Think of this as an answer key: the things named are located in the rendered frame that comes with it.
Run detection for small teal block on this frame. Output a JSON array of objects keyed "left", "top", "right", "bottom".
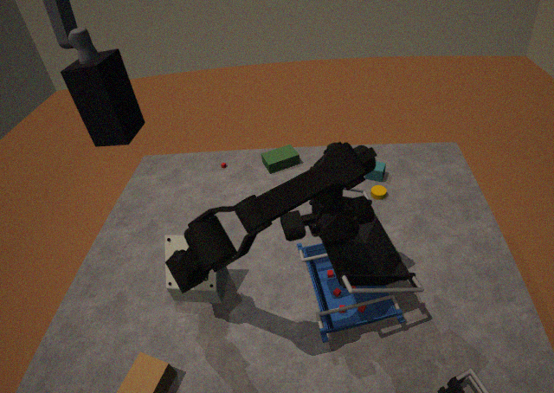
[{"left": 364, "top": 162, "right": 386, "bottom": 182}]

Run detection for yellow short cylinder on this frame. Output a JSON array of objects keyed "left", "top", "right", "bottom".
[{"left": 371, "top": 185, "right": 387, "bottom": 200}]

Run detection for green rectangular block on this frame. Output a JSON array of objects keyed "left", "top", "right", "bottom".
[{"left": 261, "top": 144, "right": 300, "bottom": 174}]

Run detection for blue plastic tray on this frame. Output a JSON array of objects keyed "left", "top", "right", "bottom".
[{"left": 297, "top": 242, "right": 405, "bottom": 343}]

